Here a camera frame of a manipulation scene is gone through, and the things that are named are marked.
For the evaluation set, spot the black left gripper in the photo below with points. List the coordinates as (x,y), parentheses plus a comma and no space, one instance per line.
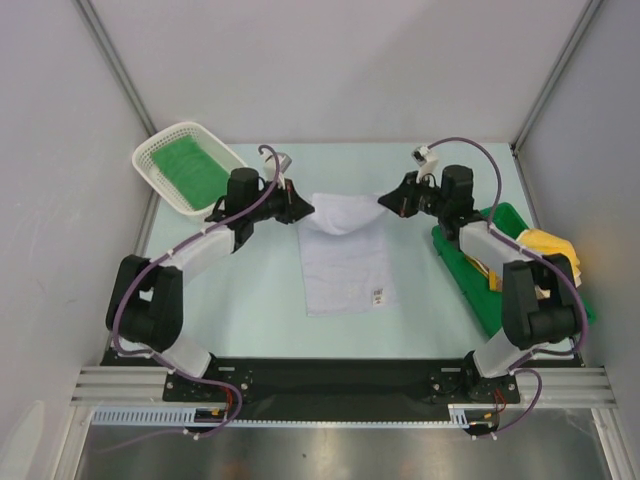
(293,207)

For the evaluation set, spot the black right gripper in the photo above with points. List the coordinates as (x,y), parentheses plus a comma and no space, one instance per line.
(408,195)

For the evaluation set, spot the light blue cloth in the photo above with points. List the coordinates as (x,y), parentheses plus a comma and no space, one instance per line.
(344,255)

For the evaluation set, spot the green microfiber towel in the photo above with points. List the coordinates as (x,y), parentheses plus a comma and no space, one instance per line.
(196,176)

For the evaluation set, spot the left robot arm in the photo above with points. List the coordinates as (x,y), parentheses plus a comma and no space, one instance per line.
(146,310)

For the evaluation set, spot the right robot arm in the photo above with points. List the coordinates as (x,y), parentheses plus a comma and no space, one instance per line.
(530,299)

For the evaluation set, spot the white perforated plastic basket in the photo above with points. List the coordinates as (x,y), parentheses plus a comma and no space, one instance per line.
(218,150)

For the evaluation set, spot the green plastic tray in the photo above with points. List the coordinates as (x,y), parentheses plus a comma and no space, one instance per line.
(481,286)

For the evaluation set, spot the brown patterned cloth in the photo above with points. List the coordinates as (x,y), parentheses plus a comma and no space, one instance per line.
(495,280)

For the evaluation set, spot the yellow cloth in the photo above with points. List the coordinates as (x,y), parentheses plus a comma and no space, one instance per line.
(547,244)

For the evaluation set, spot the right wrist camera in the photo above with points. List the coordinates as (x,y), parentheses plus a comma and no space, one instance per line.
(427,161)

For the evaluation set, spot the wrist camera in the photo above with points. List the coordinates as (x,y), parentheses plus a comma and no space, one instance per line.
(427,161)
(275,166)

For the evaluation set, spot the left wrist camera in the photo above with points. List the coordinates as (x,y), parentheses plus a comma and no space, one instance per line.
(275,166)

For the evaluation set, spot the right aluminium frame post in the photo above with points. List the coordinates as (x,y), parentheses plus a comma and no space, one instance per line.
(578,33)

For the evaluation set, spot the aluminium frame post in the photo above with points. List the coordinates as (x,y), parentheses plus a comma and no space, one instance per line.
(105,45)
(578,33)

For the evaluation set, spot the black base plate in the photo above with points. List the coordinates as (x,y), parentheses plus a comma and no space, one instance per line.
(372,385)

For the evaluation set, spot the grey slotted cable duct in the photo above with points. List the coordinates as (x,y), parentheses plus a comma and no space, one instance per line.
(203,418)

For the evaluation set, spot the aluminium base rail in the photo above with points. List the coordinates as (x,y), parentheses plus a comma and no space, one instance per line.
(144,386)

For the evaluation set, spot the left aluminium frame post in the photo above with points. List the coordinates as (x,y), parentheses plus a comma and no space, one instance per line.
(105,45)

